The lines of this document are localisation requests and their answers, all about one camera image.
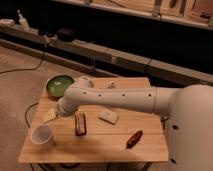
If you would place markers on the black round device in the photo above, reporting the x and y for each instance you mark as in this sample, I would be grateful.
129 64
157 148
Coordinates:
66 35

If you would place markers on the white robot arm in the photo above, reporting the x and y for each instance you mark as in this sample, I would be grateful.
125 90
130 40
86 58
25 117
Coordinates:
190 109

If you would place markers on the white ceramic cup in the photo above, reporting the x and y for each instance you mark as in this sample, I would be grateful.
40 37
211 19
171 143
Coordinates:
43 137

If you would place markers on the green ceramic bowl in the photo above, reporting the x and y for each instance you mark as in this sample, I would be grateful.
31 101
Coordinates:
57 85

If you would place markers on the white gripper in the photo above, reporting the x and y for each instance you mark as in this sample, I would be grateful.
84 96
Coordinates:
50 116

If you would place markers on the wooden folding table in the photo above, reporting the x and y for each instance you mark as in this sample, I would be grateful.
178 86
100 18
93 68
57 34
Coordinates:
103 142

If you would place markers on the white spray bottle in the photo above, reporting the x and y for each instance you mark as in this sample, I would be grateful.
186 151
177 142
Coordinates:
23 22

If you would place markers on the brown chocolate bar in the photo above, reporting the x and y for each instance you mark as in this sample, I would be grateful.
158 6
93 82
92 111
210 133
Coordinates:
80 124

